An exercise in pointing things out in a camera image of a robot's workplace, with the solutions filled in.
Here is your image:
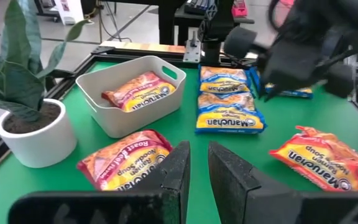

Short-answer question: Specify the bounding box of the green table mat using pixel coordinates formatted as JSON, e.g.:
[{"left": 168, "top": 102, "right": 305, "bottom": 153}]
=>
[{"left": 0, "top": 60, "right": 358, "bottom": 224}]

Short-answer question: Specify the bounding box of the potted snake plant white pot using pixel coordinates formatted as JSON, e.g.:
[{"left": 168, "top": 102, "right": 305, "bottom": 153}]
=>
[{"left": 0, "top": 0, "right": 88, "bottom": 169}]

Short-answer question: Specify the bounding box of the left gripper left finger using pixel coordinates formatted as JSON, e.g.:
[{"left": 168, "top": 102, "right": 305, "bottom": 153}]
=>
[{"left": 7, "top": 141, "right": 191, "bottom": 224}]

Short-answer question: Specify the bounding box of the maroon roast beef ramen pack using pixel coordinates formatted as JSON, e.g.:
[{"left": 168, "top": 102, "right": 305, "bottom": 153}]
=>
[
  {"left": 76, "top": 129, "right": 174, "bottom": 191},
  {"left": 101, "top": 71, "right": 177, "bottom": 113}
]

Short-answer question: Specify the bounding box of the backlit computer keyboard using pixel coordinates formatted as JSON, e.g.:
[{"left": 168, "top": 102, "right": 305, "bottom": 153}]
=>
[{"left": 183, "top": 0, "right": 214, "bottom": 16}]

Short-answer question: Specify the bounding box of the grey metal mounting plate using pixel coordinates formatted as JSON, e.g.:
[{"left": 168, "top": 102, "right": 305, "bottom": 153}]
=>
[{"left": 183, "top": 30, "right": 202, "bottom": 63}]

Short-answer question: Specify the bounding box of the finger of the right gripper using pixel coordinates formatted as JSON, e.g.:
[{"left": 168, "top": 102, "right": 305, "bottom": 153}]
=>
[
  {"left": 267, "top": 85, "right": 284, "bottom": 103},
  {"left": 257, "top": 77, "right": 270, "bottom": 100}
]

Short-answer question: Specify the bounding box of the white printed sign board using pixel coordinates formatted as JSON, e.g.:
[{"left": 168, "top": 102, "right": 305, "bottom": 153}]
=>
[{"left": 53, "top": 0, "right": 85, "bottom": 26}]

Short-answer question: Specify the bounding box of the low light grey bin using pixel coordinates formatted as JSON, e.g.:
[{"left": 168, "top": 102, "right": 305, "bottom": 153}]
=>
[{"left": 75, "top": 55, "right": 187, "bottom": 139}]

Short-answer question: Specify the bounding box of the red-orange ramen soup pack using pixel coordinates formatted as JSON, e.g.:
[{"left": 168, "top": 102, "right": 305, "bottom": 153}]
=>
[{"left": 268, "top": 125, "right": 358, "bottom": 192}]

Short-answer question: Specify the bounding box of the computer desk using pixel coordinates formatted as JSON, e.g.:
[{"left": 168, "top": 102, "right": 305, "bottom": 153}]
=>
[{"left": 157, "top": 0, "right": 256, "bottom": 46}]

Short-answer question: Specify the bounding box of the pink handheld item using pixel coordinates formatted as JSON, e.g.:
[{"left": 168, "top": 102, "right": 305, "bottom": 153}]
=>
[{"left": 231, "top": 0, "right": 249, "bottom": 18}]

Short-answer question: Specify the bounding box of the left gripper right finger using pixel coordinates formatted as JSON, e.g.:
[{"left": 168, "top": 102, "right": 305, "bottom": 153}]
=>
[{"left": 208, "top": 141, "right": 358, "bottom": 224}]

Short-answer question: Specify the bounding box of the blue soy sauce ramen pack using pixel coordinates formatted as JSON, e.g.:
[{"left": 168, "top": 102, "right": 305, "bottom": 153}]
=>
[
  {"left": 249, "top": 67, "right": 314, "bottom": 100},
  {"left": 198, "top": 65, "right": 254, "bottom": 95},
  {"left": 195, "top": 91, "right": 267, "bottom": 135}
]

